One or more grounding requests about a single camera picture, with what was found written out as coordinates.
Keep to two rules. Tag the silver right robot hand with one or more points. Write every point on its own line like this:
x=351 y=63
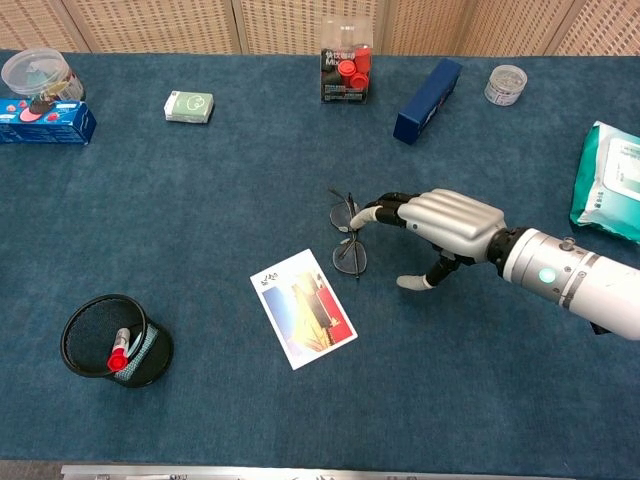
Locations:
x=460 y=220

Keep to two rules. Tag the thin metal eyeglasses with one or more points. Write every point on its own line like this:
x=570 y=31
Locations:
x=350 y=257

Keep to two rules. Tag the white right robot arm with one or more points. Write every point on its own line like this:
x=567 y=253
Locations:
x=575 y=280

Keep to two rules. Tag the long dark blue box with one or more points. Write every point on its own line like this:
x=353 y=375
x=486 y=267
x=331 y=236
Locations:
x=425 y=105

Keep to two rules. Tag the small clear round container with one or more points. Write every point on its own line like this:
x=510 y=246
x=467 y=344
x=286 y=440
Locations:
x=505 y=85

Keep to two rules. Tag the green wet wipes pack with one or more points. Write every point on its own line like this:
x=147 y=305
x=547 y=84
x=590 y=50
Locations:
x=610 y=185

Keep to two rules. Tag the picture postcard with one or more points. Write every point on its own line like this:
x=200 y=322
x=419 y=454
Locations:
x=305 y=310

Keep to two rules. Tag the clear box with red cups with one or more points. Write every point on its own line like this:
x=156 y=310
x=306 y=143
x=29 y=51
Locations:
x=350 y=75

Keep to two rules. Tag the blue felt table cover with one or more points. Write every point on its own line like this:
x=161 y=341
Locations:
x=200 y=200

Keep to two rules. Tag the pale green card box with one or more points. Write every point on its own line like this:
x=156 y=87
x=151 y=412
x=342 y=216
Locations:
x=190 y=106

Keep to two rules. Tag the light blue flat strip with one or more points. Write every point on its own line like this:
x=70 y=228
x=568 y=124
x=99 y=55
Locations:
x=136 y=346

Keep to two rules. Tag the woven wicker folding screen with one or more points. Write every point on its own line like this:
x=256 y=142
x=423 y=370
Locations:
x=150 y=25

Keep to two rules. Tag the red-capped marker pen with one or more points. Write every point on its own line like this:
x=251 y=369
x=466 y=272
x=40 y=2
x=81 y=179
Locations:
x=116 y=361

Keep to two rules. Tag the black mesh pen holder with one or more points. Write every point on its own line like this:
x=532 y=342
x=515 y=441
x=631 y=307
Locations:
x=87 y=330

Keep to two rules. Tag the blue cookie box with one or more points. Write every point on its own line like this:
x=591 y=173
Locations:
x=45 y=127

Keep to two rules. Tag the clear plastic jar with clips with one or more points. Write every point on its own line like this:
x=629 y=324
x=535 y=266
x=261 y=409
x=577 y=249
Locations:
x=35 y=70

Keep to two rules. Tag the aluminium rail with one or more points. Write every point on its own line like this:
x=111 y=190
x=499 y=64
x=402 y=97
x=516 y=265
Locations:
x=300 y=472

